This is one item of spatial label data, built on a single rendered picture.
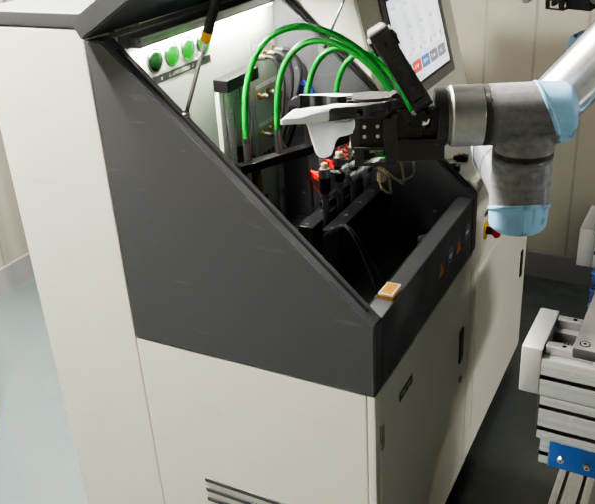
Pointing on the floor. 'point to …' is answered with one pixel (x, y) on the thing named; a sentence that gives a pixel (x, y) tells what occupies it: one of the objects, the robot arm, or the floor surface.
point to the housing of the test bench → (73, 239)
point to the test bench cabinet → (262, 432)
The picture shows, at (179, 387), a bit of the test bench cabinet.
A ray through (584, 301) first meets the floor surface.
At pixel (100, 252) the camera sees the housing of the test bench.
